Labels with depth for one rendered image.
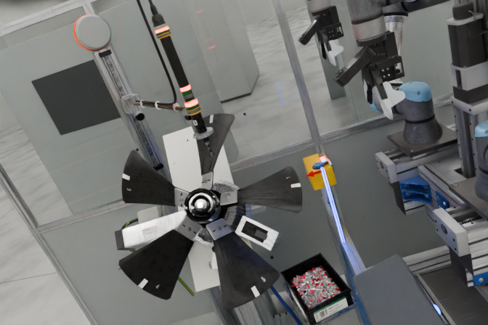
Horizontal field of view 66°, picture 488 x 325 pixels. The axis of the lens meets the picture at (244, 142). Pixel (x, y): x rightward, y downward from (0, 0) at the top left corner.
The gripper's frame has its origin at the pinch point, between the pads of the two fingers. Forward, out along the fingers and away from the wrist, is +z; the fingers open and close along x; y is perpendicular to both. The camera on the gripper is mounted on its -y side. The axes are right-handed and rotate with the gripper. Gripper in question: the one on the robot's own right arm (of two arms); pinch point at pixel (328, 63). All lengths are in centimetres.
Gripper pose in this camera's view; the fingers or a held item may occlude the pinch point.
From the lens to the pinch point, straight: 151.9
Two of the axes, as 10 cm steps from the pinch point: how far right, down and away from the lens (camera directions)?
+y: 9.5, -3.1, -0.9
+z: 3.2, 8.8, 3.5
